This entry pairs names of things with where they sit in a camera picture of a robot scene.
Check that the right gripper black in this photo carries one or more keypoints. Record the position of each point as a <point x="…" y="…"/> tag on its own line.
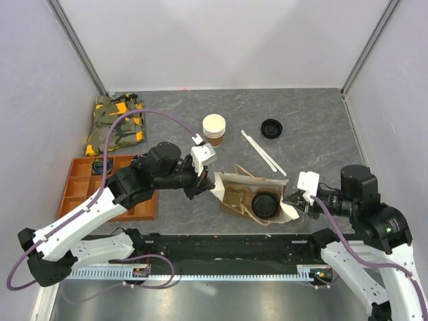
<point x="297" y="200"/>

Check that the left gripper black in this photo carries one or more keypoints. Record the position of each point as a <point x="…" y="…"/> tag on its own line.
<point x="200" y="184"/>

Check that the black plastic cup lid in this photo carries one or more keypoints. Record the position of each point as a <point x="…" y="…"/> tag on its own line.
<point x="265" y="205"/>

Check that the brown paper bag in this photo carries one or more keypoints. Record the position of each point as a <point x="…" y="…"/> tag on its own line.
<point x="244" y="179"/>

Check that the cardboard cup carrier tray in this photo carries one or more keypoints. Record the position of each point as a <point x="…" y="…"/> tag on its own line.
<point x="237" y="201"/>

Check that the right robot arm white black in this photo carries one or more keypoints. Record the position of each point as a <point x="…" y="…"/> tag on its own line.
<point x="369" y="246"/>

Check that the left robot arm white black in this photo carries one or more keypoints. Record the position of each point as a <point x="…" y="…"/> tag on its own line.
<point x="55" y="251"/>

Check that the white stir stick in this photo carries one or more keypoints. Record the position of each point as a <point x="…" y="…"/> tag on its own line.
<point x="275" y="167"/>

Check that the stack of paper cups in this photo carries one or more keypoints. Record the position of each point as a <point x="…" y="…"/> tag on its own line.
<point x="214" y="126"/>

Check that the camouflage cloth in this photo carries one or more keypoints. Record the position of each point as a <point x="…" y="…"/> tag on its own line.
<point x="117" y="123"/>

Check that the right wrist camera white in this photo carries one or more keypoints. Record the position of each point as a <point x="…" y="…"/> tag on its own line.
<point x="308" y="183"/>

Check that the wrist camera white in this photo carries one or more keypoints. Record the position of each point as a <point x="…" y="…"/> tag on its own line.
<point x="202" y="156"/>
<point x="308" y="183"/>

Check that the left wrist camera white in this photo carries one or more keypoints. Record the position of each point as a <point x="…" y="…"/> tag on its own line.
<point x="202" y="156"/>

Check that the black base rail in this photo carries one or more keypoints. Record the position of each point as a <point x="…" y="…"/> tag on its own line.
<point x="229" y="255"/>

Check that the white slotted cable duct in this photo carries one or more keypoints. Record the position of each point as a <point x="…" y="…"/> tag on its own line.
<point x="110" y="272"/>

